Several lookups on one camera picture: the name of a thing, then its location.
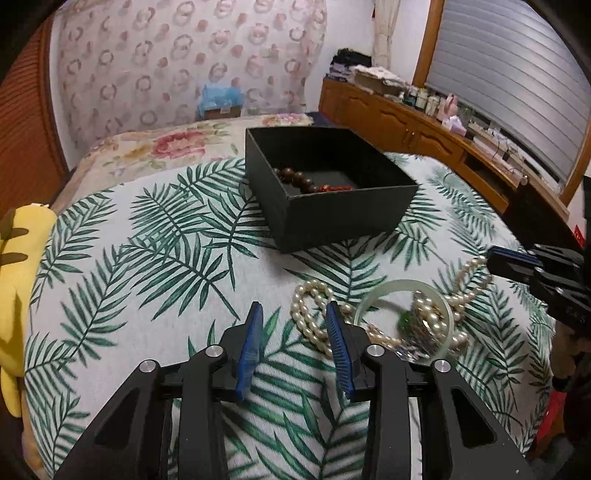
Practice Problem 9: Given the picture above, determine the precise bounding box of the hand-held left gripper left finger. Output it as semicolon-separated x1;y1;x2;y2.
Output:
54;301;265;480

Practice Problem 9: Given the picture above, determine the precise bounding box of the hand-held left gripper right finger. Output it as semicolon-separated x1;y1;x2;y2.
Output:
324;301;537;480

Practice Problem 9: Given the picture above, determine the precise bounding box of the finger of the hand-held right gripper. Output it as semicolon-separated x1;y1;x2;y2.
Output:
489;244;586;269
488;258;591;324

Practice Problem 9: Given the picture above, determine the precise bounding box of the rice pearl necklace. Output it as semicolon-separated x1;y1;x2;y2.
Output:
291;279;402;360

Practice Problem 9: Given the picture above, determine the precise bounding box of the round pearl necklace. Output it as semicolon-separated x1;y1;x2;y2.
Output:
411;256;492;356

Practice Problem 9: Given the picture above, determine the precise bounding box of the pale jade bangle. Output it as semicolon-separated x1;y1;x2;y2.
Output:
353;279;455;361

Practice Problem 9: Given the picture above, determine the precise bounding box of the green crystal brooch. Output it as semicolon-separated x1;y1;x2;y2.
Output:
396;311;445;361

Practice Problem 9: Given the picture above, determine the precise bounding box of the black cardboard box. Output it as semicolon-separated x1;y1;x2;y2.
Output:
245;126;420;254

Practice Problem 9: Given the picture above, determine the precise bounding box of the leaf-print blanket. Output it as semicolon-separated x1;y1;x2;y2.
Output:
23;152;557;480

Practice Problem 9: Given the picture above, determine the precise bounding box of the pink toy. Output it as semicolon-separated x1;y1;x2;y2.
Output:
436;93;467;134

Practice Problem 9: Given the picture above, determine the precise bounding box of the wooden cabinet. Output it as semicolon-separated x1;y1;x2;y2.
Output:
318;78;571;222

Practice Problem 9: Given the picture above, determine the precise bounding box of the row of cosmetic bottles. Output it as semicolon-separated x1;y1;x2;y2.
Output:
397;85;444;116

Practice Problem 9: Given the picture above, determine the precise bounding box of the grey window blind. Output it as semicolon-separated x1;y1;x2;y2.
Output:
425;0;591;183

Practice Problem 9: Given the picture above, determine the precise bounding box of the floral quilt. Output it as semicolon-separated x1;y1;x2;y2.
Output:
51;113;315;213

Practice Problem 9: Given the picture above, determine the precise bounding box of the open box with white cloth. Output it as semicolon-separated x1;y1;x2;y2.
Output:
353;65;407;95

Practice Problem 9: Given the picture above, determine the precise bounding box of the dark blue sheet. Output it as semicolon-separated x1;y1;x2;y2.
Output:
305;111;342;127

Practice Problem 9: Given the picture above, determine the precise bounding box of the yellow plush toy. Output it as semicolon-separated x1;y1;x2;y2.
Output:
0;203;58;418

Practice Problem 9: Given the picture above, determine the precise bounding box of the small brown cardboard box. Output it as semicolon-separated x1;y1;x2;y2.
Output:
203;105;242;121

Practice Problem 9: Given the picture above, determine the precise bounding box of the stack of folded clothes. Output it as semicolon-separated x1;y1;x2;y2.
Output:
330;48;372;81

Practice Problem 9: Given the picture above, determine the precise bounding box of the blue plastic bag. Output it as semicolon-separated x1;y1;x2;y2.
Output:
198;84;245;116

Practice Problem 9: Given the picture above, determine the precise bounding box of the white lace curtain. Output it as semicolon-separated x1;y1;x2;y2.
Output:
373;0;400;70

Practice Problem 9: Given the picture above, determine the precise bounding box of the dark wooden bead bracelet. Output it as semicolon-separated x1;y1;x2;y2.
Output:
272;167;324;195

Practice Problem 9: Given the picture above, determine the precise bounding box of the ring-patterned sheer curtain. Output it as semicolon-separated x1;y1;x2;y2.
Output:
51;0;328;153

